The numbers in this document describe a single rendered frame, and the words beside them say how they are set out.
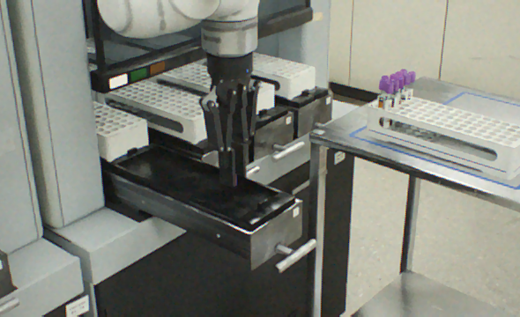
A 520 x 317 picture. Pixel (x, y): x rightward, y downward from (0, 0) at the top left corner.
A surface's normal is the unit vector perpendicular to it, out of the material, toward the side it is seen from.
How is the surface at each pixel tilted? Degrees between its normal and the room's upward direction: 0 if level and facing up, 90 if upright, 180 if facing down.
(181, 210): 90
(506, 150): 90
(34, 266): 0
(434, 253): 0
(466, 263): 0
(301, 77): 90
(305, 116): 90
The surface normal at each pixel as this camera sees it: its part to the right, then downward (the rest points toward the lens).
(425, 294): -0.01, -0.90
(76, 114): 0.77, 0.27
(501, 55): -0.63, 0.34
